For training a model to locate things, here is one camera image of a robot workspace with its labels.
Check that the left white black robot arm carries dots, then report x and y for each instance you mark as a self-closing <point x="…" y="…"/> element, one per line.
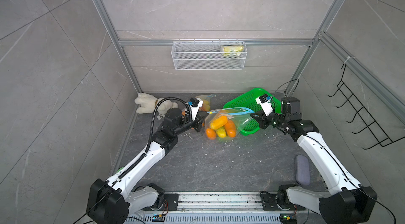
<point x="113" y="200"/>

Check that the green plastic basket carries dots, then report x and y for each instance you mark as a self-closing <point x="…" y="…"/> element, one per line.
<point x="248" y="100"/>

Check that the black wire wall hook rack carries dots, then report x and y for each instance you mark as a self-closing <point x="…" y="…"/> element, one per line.
<point x="380" y="137"/>

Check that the white plush teddy bear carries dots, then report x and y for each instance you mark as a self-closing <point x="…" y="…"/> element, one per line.
<point x="147" y="104"/>

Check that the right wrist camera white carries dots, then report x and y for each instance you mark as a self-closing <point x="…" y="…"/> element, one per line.
<point x="266" y="103"/>

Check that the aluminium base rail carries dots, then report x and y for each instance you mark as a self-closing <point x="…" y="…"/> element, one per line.
<point x="213" y="208"/>

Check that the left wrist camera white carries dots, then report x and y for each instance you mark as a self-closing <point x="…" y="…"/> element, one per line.
<point x="194" y="105"/>

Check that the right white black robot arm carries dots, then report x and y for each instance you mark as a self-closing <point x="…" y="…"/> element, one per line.
<point x="347" y="201"/>

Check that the yellow mango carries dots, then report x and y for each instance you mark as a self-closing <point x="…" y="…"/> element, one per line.
<point x="206" y="105"/>

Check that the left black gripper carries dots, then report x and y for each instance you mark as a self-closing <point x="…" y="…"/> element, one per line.
<point x="195" y="123"/>

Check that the clear zip-top bag blue zipper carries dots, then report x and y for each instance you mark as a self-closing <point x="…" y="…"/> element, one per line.
<point x="201" y="115"/>

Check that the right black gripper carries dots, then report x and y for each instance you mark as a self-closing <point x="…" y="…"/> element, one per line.
<point x="261" y="116"/>

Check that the green mango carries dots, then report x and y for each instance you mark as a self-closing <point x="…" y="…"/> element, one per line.
<point x="221" y="132"/>

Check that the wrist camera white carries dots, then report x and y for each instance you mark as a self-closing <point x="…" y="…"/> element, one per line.
<point x="194" y="105"/>
<point x="266" y="103"/>

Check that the purple round pad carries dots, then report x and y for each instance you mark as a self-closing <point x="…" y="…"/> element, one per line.
<point x="302" y="170"/>

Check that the yellow sponge in wire basket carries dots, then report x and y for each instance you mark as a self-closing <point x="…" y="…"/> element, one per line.
<point x="232" y="50"/>

